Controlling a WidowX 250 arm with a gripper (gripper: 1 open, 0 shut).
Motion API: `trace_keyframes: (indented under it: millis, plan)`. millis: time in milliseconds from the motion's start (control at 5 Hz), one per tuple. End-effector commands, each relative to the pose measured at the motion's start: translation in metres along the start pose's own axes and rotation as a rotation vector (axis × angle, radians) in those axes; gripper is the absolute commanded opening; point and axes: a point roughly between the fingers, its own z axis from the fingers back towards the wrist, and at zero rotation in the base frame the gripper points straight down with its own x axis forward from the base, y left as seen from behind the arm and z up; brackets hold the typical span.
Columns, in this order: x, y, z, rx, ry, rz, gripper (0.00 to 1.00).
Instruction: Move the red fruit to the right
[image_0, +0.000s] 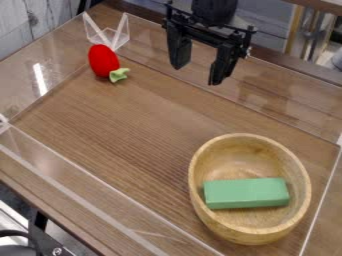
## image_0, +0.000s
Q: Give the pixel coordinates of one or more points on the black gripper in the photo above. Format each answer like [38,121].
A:
[213,23]

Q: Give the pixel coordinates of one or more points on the red plush strawberry fruit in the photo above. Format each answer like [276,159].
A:
[104,63]

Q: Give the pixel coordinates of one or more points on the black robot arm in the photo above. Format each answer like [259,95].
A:
[207,21]

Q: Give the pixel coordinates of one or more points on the wooden bowl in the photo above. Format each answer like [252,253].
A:
[243,156]

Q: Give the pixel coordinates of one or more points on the green rectangular block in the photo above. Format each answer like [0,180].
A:
[246,193]

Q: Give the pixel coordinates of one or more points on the black table leg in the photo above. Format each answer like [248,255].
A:
[48,245]

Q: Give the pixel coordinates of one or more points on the clear acrylic corner bracket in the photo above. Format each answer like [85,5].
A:
[113,38]

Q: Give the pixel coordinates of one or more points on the yellow metal frame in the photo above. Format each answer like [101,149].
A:
[308,32]

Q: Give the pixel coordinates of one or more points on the clear acrylic tray wall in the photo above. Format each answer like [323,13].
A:
[115,225]

